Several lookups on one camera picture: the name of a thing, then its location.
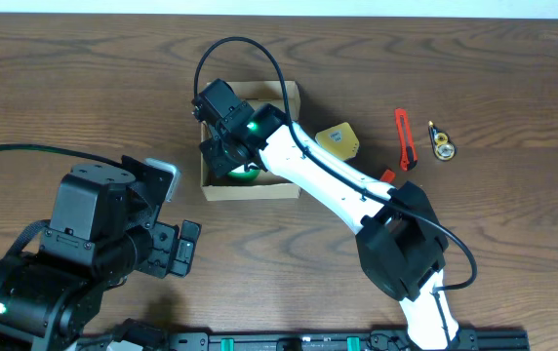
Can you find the brown cardboard box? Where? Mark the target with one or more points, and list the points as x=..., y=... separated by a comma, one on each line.
x=265, y=186

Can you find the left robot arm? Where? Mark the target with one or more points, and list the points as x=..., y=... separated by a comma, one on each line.
x=104, y=227

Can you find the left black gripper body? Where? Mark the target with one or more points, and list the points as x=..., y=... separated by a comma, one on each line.
x=173, y=247

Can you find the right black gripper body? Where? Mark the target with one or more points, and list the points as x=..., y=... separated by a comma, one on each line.
x=216, y=156

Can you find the yellow spiral memo pad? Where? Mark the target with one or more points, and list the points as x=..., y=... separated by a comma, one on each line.
x=339, y=140

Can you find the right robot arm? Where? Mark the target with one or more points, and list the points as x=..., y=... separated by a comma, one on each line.
x=398, y=237

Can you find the green tape roll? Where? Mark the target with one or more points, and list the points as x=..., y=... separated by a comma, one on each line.
x=243, y=174

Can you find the red box cutter knife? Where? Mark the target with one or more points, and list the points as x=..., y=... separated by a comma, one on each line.
x=409, y=158

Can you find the black yellow correction tape dispenser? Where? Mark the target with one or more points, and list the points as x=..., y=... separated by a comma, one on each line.
x=443, y=148

